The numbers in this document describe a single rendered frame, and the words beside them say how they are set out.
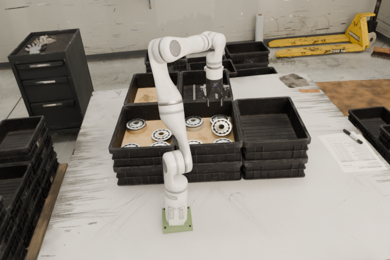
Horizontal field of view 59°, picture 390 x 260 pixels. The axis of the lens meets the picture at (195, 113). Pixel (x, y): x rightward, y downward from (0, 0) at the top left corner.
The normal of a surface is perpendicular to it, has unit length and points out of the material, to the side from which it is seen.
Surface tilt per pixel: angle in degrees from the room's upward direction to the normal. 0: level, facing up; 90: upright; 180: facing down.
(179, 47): 74
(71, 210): 0
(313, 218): 0
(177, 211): 89
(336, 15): 90
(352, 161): 0
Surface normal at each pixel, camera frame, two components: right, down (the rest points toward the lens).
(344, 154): -0.06, -0.85
